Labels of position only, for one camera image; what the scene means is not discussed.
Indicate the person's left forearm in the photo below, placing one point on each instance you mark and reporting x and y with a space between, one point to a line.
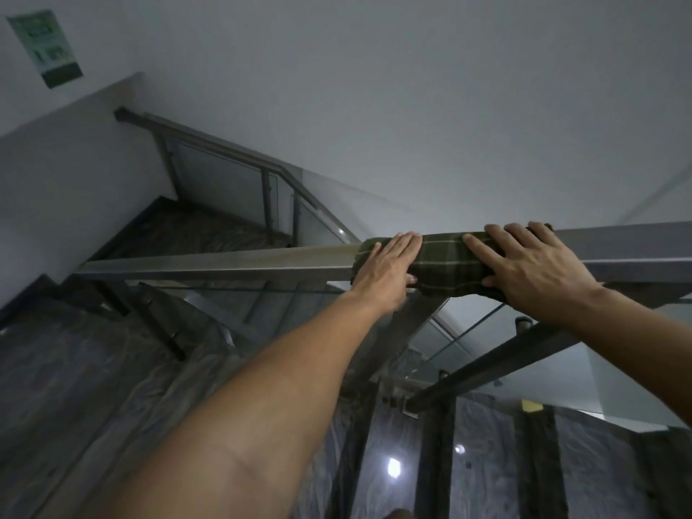
259 416

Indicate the green wall poster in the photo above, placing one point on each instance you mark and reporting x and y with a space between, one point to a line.
46 48

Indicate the thin sloping steel handrail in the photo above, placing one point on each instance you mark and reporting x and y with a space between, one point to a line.
227 148

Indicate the steel baluster post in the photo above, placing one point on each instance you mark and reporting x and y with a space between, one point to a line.
168 162
267 202

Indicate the person's right forearm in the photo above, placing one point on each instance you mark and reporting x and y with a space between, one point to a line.
643 340

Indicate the person's left hand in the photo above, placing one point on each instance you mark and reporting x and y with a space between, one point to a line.
381 278

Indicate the person's left thumb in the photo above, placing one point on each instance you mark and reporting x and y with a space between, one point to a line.
411 280

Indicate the glass railing panel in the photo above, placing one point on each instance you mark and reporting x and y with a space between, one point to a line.
221 181
316 226

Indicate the person's right middle finger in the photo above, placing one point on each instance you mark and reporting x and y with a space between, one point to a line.
500 236

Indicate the person's right little finger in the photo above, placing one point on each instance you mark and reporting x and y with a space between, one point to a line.
541 231

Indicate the green plaid cloth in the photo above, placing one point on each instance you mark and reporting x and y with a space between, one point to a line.
443 264

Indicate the dark marble staircase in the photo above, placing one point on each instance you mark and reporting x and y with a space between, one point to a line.
108 340

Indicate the person's right hand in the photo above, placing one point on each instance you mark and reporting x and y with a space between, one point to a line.
540 278

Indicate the wide steel handrail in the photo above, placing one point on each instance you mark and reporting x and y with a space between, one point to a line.
216 263

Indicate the yellow sticker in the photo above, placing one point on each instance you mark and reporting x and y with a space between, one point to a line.
532 406

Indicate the person's right thumb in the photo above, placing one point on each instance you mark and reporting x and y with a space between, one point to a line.
489 281

